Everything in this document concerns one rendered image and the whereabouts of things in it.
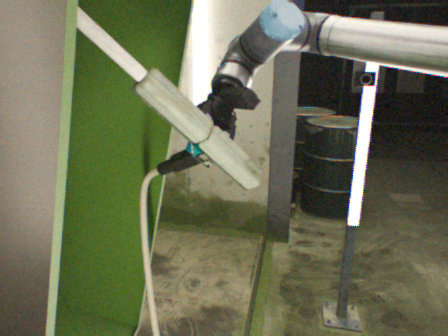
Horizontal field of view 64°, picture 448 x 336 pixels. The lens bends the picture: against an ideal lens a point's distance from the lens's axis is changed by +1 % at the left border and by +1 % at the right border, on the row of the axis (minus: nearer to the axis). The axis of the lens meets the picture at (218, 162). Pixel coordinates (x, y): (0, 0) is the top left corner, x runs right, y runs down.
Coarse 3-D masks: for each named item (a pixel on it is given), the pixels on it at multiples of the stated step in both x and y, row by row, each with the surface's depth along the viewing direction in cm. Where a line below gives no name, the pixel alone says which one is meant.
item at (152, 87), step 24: (96, 24) 55; (120, 48) 57; (144, 72) 59; (144, 96) 61; (168, 96) 61; (168, 120) 65; (192, 120) 63; (216, 144) 66; (168, 168) 78; (240, 168) 69
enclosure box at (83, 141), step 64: (0, 0) 48; (64, 0) 46; (128, 0) 103; (192, 0) 98; (0, 64) 50; (64, 64) 49; (0, 128) 53; (64, 128) 52; (128, 128) 114; (0, 192) 56; (64, 192) 57; (128, 192) 121; (0, 256) 60; (64, 256) 133; (128, 256) 128; (0, 320) 64; (64, 320) 133; (128, 320) 136
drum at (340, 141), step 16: (320, 128) 309; (336, 128) 300; (352, 128) 298; (320, 144) 312; (336, 144) 304; (352, 144) 304; (304, 160) 337; (320, 160) 315; (336, 160) 307; (352, 160) 307; (304, 176) 337; (320, 176) 318; (336, 176) 312; (304, 192) 339; (320, 192) 322; (336, 192) 315; (304, 208) 342; (320, 208) 326; (336, 208) 320
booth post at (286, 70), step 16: (288, 0) 238; (304, 0) 237; (288, 64) 250; (288, 80) 253; (288, 96) 256; (272, 112) 262; (288, 112) 259; (272, 128) 265; (288, 128) 262; (272, 144) 268; (288, 144) 266; (272, 160) 272; (288, 160) 269; (272, 176) 275; (288, 176) 273; (272, 192) 279; (288, 192) 276; (272, 208) 283; (288, 208) 280; (272, 224) 287; (288, 224) 284; (272, 240) 291; (288, 240) 288
